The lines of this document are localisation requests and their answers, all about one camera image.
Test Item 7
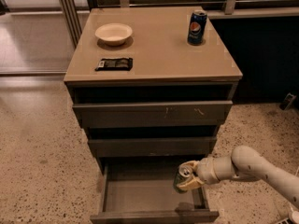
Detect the black snack packet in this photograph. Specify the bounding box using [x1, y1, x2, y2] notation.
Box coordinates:
[95, 58, 133, 71]

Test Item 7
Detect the bottom grey drawer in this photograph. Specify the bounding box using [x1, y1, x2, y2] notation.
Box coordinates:
[91, 159, 219, 224]

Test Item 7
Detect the blue Pepsi can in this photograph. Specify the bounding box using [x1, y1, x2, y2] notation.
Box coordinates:
[187, 10, 207, 45]

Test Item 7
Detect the top grey drawer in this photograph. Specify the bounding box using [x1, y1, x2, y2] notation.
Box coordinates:
[73, 101, 233, 128]

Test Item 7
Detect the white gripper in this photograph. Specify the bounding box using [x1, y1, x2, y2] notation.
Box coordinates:
[176, 157, 220, 191]

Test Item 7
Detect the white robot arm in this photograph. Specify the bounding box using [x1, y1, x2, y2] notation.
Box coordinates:
[173, 146, 299, 208]

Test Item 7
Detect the small black floor object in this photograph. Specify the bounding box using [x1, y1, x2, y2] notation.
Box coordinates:
[279, 92, 296, 110]

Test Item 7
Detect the grey drawer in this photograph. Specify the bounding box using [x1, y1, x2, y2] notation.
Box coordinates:
[91, 159, 219, 224]
[73, 101, 233, 128]
[88, 137, 217, 157]

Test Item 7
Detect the middle grey drawer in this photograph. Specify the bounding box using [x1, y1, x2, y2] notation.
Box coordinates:
[88, 137, 217, 157]

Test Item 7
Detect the grey drawer cabinet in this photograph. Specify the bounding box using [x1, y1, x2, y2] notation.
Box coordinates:
[64, 7, 242, 167]

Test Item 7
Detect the white paper bowl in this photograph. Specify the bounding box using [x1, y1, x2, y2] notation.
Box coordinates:
[95, 23, 133, 46]

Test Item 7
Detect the green soda can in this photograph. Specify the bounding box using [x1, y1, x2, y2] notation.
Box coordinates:
[173, 164, 193, 194]

